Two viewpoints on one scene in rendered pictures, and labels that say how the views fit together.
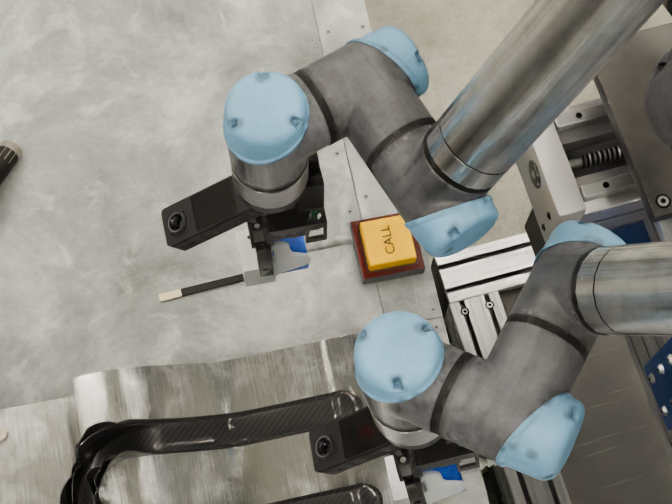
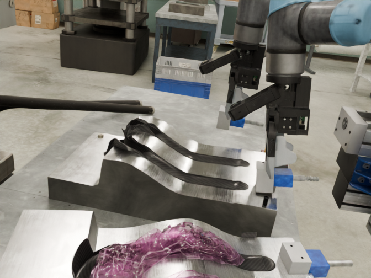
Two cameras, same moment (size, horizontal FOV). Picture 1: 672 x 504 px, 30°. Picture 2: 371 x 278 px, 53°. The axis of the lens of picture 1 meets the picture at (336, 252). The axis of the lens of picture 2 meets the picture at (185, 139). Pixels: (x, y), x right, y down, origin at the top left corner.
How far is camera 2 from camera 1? 1.09 m
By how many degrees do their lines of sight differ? 46
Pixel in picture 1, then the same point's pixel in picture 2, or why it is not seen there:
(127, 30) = (202, 107)
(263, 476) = (196, 168)
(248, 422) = (198, 158)
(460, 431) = (313, 11)
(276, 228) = (241, 68)
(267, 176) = (249, 10)
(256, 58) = not seen: hidden behind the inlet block
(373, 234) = not seen: hidden behind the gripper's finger
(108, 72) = (191, 111)
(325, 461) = (234, 107)
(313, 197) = (259, 57)
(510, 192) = not seen: outside the picture
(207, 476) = (173, 155)
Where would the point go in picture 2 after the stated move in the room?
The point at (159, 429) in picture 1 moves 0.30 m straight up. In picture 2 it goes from (162, 136) to (174, 12)
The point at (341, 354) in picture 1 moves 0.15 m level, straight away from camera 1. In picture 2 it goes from (246, 153) to (262, 134)
